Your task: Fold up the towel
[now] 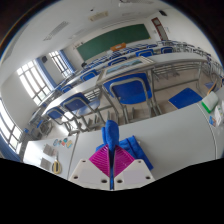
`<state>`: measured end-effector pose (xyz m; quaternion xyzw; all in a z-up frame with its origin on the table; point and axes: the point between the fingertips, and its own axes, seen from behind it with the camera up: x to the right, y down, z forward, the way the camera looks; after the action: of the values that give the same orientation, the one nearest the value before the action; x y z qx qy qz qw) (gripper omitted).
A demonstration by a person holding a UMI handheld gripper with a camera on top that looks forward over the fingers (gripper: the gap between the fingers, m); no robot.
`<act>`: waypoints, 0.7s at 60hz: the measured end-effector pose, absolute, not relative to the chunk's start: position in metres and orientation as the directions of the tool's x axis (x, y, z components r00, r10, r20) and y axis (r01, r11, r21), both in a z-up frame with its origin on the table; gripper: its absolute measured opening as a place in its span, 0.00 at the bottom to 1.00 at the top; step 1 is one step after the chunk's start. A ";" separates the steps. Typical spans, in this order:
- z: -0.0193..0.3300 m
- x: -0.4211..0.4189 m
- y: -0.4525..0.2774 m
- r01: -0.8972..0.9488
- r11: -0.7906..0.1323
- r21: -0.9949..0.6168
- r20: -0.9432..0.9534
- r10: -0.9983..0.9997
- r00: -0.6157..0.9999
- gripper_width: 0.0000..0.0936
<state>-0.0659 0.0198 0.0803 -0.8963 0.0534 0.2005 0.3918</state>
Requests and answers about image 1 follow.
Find group of blue chairs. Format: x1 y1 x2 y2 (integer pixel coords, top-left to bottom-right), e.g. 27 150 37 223
56 39 178 94

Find green and white box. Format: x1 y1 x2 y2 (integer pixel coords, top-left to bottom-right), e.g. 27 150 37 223
200 91 219 113

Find blue curtain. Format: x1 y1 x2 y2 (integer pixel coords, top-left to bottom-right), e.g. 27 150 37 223
59 49 76 73
34 56 58 89

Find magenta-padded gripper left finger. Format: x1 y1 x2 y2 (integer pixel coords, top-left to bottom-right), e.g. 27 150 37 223
68 145 113 192

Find framed picture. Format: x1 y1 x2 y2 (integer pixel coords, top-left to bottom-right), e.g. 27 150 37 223
97 55 155 81

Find blue microfibre towel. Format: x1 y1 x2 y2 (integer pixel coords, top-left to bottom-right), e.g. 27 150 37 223
95 119 154 192

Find blue chair seat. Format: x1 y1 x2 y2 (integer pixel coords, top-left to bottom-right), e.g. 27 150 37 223
167 87 204 110

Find brown door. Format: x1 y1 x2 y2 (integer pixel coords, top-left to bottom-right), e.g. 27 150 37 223
150 17 169 42

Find small white box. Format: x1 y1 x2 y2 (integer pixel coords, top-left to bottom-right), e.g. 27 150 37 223
213 104 224 126

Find large bright window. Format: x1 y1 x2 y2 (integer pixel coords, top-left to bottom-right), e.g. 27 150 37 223
16 59 51 106

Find narrow bright window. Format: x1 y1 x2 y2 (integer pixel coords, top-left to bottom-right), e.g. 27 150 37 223
48 50 73 78

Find green chalkboard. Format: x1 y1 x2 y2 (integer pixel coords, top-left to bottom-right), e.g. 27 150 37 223
76 23 152 62

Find grey flat packet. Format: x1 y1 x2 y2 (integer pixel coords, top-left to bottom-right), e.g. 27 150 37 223
39 157 53 171
42 143 57 157

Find blue metal-framed chair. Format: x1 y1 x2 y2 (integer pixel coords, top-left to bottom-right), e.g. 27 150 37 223
44 106 76 134
59 92 106 133
102 72 161 124

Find colourful printed cards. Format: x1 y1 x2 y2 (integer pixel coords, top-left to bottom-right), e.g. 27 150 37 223
52 137 74 149

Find long ceiling light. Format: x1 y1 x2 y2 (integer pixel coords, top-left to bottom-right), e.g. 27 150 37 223
42 20 70 43
118 0 154 8

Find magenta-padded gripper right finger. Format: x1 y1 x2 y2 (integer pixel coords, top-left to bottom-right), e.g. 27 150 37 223
113 145 156 192

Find long grey classroom desk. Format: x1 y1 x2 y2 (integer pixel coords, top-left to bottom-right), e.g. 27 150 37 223
39 78 111 134
98 53 214 124

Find square ceiling vent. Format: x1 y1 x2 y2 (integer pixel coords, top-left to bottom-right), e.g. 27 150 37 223
88 10 110 22

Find small blue printed card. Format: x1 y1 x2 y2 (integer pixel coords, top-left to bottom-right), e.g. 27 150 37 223
209 114 218 128

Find orange lectern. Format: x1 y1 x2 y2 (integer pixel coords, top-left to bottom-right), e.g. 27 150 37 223
109 42 128 52

